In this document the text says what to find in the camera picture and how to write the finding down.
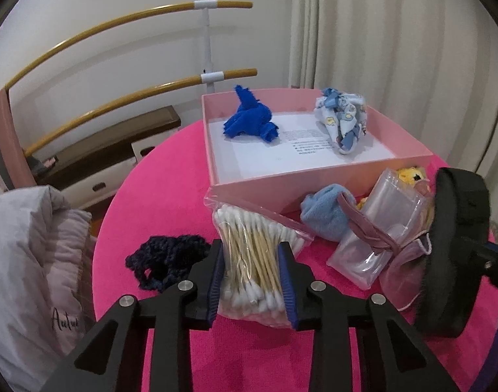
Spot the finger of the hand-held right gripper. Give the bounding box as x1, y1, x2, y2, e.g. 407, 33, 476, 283
463, 241, 498, 295

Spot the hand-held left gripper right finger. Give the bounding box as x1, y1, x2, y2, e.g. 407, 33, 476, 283
278, 242, 462, 392

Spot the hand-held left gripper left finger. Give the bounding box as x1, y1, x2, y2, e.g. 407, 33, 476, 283
39, 239, 225, 392

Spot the bag of cotton swabs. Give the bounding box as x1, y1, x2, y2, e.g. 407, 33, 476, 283
204, 194, 315, 329

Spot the black soft case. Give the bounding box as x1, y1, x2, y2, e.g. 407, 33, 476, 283
414, 167, 491, 339

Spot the navy knitted scrunchie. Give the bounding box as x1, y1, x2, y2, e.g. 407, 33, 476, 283
124, 235, 213, 292

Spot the pink face mask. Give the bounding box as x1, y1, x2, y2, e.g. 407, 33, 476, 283
381, 231, 433, 311

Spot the mauve headband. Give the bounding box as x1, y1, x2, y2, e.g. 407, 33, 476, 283
338, 192, 400, 254

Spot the pink cardboard box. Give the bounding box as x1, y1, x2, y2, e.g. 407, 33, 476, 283
201, 88, 434, 215

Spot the clear plastic bag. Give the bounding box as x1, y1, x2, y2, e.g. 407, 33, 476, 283
326, 169, 433, 290

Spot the yellow scrunchie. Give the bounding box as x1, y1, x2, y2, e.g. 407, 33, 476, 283
396, 165, 431, 188

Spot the white paper sheet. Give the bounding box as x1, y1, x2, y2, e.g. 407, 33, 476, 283
208, 112, 400, 180

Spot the white storage box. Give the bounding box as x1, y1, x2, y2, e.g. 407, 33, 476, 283
132, 143, 157, 164
61, 157, 132, 216

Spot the royal blue cloth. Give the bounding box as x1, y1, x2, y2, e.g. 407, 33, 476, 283
221, 85, 280, 144

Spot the white blue printed cloth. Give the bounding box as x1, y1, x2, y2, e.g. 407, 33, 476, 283
313, 88, 370, 156

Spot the low white drawer bench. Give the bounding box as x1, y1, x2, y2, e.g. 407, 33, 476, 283
24, 105, 181, 188

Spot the cream curtain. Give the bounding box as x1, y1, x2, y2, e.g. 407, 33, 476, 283
287, 0, 498, 172

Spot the pink padded panel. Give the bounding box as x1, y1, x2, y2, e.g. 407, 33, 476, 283
0, 90, 35, 190

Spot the wooden barre rail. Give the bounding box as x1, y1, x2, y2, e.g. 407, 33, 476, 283
4, 0, 253, 90
24, 67, 258, 158

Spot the white barre post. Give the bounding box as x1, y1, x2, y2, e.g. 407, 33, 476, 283
194, 0, 225, 94

